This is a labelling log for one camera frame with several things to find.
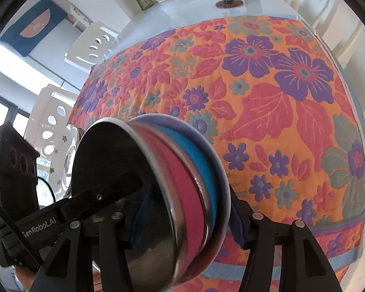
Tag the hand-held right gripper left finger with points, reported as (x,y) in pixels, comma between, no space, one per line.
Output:
(141,216)

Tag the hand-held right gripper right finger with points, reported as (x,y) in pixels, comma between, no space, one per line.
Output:
(238,225)

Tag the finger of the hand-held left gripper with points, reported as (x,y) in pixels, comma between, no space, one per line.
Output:
(109,193)

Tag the pink patterned bowl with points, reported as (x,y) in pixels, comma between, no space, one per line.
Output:
(220,173)

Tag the white floral square plate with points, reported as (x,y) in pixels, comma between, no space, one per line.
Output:
(62,164)

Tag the person's left hand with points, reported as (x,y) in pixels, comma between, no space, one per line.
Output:
(26,275)

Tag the white plastic chair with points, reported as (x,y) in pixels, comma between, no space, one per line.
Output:
(82,48)
(39,109)
(331,12)

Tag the orange floral tablecloth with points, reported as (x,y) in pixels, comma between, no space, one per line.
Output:
(261,97)

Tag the white refrigerator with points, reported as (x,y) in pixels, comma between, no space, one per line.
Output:
(48,64)

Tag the blue cloth cover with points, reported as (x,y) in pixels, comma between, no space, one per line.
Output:
(56,15)

